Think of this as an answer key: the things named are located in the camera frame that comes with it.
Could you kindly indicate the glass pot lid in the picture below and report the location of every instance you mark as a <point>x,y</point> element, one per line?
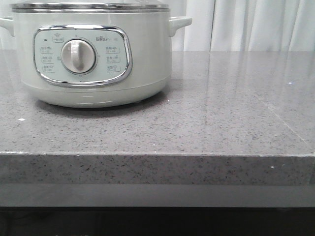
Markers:
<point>97,6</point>

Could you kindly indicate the pale green electric cooking pot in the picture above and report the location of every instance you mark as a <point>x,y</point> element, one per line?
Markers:
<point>76,56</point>

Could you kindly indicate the white curtain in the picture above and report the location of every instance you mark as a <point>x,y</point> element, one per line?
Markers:
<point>189,25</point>

